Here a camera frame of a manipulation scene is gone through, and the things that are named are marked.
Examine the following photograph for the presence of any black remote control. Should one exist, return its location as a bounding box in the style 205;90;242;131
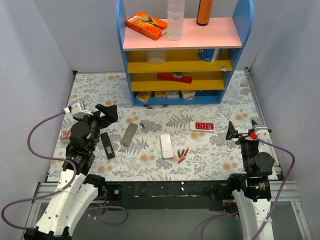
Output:
100;132;116;160

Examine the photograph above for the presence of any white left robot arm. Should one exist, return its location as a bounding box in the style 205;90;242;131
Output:
23;100;118;240

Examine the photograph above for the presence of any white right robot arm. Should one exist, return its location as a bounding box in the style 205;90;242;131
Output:
225;120;275;240

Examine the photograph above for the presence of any grey remote control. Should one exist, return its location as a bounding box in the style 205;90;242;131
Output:
120;123;138;146

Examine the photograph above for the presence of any red white remote control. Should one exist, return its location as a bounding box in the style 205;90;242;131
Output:
189;121;215;133

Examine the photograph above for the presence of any red toothpaste box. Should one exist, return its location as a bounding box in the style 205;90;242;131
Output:
60;130;71;144

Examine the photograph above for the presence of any yellow tissue pack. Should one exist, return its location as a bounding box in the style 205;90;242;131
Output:
135;91;153;103

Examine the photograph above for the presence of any floral table mat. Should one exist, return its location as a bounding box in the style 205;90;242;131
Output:
46;70;279;183

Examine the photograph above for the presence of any white tissue pack right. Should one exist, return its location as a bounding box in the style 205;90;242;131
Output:
180;90;196;101

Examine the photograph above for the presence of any white tissue pack middle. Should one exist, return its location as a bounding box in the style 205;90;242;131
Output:
165;91;180;99

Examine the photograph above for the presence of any small clip on shelf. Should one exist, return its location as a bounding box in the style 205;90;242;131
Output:
220;65;227;72

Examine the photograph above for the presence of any white plastic cup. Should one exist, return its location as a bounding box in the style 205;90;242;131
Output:
145;50;168;65

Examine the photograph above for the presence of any red flat box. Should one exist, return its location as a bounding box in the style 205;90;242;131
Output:
156;72;193;84

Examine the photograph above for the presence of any blue shelf unit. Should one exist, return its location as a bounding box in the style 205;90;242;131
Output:
115;0;254;106

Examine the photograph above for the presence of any blue white can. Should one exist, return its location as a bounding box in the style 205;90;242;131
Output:
197;48;222;63

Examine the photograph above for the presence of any orange razor box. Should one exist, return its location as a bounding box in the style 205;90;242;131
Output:
125;11;168;41

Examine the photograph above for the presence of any clear plastic bottle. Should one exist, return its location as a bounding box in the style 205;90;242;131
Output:
167;0;185;41

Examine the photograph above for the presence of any orange cologne bottle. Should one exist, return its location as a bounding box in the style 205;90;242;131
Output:
196;0;214;26

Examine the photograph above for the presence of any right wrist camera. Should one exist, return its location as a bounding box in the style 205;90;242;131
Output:
250;125;272;141

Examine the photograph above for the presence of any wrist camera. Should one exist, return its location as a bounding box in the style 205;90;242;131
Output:
250;125;272;141
68;99;93;119

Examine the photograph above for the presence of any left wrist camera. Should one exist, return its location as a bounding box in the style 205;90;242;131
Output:
68;99;93;119

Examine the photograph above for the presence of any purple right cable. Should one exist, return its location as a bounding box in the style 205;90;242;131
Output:
200;138;296;240

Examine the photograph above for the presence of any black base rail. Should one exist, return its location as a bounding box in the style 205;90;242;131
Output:
105;180;238;214

